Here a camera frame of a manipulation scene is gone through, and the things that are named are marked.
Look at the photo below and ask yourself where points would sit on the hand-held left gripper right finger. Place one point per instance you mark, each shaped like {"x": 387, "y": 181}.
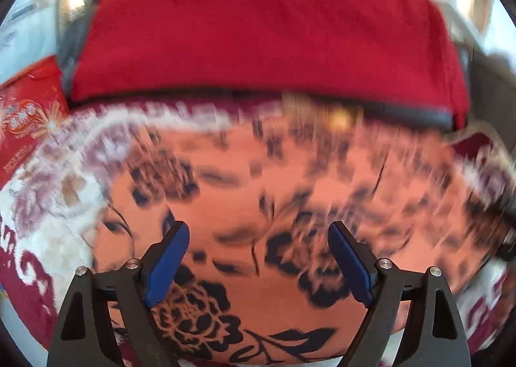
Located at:
{"x": 350, "y": 262}

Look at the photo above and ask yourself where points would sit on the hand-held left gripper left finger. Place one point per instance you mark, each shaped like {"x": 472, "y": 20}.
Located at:
{"x": 169, "y": 262}

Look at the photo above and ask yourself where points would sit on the orange floral garment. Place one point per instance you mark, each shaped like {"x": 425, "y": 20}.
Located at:
{"x": 242, "y": 197}

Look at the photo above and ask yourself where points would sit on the maroon cream floral blanket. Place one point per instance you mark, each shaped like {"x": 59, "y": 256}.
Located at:
{"x": 48, "y": 230}

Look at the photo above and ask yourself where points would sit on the red printed box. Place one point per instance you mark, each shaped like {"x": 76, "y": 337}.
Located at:
{"x": 28, "y": 129}

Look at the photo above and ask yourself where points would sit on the black leather sofa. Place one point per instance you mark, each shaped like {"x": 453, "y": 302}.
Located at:
{"x": 492, "y": 89}

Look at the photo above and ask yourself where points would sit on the red cloth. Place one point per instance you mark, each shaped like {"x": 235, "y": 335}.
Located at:
{"x": 262, "y": 28}

